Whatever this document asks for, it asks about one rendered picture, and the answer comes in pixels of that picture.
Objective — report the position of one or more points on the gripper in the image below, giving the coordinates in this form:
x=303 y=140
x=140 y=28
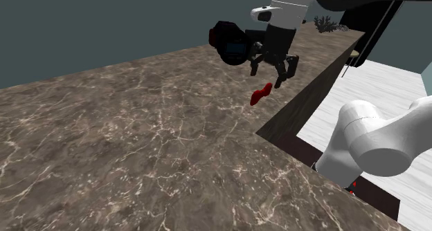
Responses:
x=279 y=41

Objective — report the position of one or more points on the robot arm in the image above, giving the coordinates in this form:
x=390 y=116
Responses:
x=374 y=139

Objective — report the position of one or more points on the red curved object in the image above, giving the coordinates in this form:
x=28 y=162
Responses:
x=259 y=95

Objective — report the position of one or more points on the black round appliance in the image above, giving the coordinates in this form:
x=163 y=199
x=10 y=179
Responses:
x=231 y=43

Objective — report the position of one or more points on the dark spiky plant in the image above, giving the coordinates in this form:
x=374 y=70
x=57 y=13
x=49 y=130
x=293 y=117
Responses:
x=324 y=25

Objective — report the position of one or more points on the tan round stool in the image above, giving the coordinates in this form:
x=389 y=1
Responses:
x=354 y=54

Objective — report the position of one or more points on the black tall panel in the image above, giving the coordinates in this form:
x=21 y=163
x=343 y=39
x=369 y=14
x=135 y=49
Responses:
x=368 y=28

